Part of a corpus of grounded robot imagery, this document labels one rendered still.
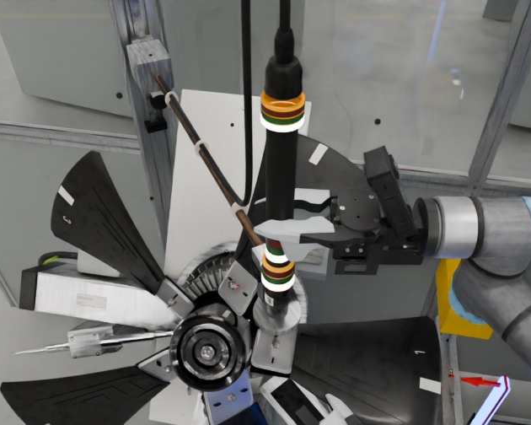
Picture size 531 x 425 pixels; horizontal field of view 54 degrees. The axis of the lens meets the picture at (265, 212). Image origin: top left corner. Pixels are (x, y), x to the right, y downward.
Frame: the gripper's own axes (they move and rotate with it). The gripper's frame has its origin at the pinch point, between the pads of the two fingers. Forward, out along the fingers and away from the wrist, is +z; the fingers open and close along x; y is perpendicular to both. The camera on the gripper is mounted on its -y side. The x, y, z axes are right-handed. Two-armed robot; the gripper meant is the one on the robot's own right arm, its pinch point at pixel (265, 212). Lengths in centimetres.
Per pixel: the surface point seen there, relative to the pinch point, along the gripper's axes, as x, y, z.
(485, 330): 14, 46, -45
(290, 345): 0.2, 29.2, -4.3
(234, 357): -3.7, 26.3, 4.2
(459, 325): 15, 45, -40
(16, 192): 87, 76, 84
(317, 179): 15.4, 7.7, -7.8
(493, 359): 57, 130, -87
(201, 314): 0.6, 21.6, 9.3
